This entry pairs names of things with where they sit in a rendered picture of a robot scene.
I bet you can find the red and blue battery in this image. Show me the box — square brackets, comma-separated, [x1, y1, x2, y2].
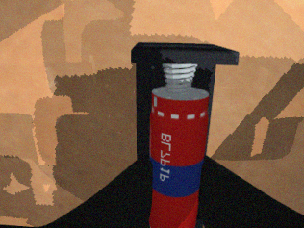
[149, 86, 210, 228]

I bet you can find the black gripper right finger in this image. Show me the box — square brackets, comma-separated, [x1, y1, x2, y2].
[198, 156, 304, 228]

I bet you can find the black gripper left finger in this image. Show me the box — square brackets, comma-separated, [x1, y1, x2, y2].
[0, 154, 152, 228]

